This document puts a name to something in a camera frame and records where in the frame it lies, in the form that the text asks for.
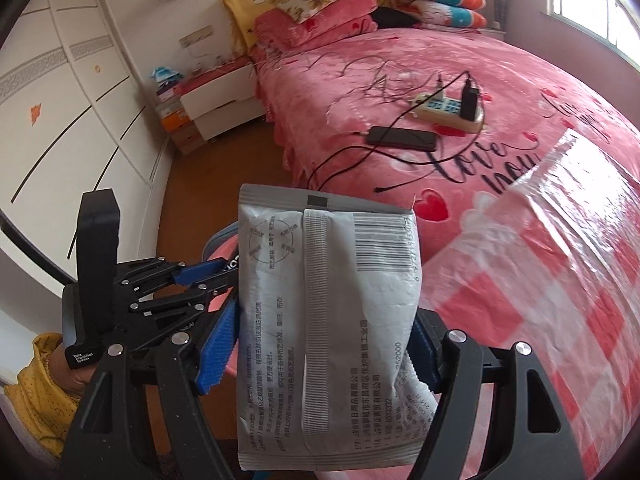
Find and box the wall socket panel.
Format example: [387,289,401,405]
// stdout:
[179,25,216,50]

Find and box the brown cardboard box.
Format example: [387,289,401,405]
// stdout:
[170,127,208,156]

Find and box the white pink nightstand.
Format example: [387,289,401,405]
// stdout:
[177,56,266,143]

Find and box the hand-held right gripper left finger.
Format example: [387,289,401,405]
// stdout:
[57,297,243,480]

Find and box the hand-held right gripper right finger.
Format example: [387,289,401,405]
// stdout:
[407,310,581,480]

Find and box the white power strip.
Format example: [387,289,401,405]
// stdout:
[411,92,486,133]

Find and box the window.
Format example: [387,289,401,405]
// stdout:
[540,0,640,71]

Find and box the black charging cable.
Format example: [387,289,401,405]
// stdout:
[375,125,488,195]
[305,132,371,188]

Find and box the pink folded blanket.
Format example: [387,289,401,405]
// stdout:
[254,0,380,53]

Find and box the black charger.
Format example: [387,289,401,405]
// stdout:
[459,80,480,121]

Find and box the black cloth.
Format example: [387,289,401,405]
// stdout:
[372,6,418,30]

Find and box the person's left forearm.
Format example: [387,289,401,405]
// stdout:
[2,332,96,461]

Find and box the light blue plastic bag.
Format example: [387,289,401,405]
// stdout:
[149,66,183,88]

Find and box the orange cardboard box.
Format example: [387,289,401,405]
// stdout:
[161,112,193,133]

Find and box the floral pillow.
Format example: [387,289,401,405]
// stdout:
[272,0,353,23]

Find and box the pink bed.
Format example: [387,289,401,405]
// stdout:
[250,27,640,256]

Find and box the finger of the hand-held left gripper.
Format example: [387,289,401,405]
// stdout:
[115,255,240,295]
[122,282,240,348]

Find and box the yellow wooden headboard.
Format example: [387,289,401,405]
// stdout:
[222,0,443,56]

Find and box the white wardrobe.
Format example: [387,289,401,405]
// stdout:
[0,0,173,281]

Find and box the grey foil pouch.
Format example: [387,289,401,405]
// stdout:
[236,183,426,472]

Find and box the black smartphone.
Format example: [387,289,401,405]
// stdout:
[366,126,438,152]

